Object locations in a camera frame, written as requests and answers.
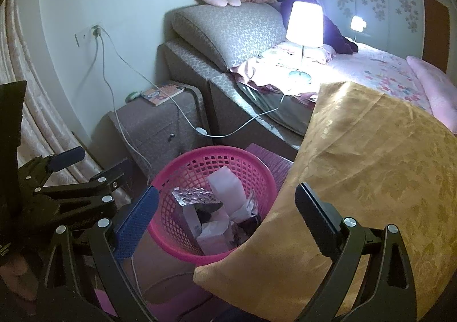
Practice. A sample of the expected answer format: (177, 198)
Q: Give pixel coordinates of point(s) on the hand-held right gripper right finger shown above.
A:
(316, 215)

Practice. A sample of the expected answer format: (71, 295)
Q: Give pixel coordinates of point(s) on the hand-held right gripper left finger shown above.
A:
(137, 224)

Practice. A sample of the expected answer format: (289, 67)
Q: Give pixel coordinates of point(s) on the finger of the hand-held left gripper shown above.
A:
(68, 158)
(119, 172)

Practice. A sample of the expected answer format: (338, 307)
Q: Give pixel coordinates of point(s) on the pink plastic basket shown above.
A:
(171, 183)

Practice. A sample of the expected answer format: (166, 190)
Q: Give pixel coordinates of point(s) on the pale grey packet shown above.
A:
(191, 222)

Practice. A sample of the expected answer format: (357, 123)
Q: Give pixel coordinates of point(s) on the silver blister pack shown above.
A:
(194, 195)

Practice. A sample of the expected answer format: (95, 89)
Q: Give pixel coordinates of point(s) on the white paper packet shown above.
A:
(214, 236)

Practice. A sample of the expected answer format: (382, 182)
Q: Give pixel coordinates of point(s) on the white foam block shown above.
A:
(228, 183)

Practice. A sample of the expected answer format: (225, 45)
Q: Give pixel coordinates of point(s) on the upholstered nightstand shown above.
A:
(153, 129)

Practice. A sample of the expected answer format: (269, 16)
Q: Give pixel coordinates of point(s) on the purple stool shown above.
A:
(271, 165)

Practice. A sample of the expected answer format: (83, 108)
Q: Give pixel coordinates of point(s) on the golden floral tablecloth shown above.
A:
(357, 150)

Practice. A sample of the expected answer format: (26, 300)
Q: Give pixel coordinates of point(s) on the small green item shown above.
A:
(134, 96)

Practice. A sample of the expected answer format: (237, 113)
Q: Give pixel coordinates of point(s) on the colourful book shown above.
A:
(162, 93)

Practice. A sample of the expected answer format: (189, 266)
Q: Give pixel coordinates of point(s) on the pink floor mat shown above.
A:
(178, 311)

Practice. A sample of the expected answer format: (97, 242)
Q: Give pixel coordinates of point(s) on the grey-green satin sheet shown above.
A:
(285, 115)

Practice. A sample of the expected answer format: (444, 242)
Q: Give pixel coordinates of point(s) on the white charger plug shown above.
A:
(96, 31)

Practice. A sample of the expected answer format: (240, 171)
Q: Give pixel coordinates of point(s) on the pink floral bedsheet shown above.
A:
(371, 68)

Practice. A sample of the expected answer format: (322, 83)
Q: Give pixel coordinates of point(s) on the pink floral pillow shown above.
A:
(325, 54)

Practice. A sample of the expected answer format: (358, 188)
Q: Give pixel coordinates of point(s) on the pink quilt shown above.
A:
(435, 90)

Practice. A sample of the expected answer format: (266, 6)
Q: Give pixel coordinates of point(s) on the dark purple plush toy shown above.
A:
(339, 42)

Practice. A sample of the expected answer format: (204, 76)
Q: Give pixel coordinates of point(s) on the grey patterned headboard cushion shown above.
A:
(232, 34)

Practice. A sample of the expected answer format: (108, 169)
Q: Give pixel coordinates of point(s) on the white table lamp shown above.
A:
(305, 24)

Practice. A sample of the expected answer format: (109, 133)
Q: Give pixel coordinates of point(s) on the floral sliding door wardrobe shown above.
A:
(382, 11)

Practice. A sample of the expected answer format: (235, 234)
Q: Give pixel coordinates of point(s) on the brown wooden door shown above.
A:
(435, 29)

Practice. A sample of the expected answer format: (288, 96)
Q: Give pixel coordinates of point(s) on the white wall socket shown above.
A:
(83, 38)

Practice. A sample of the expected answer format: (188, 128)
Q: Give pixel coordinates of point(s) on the upholstered bed frame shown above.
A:
(228, 108)

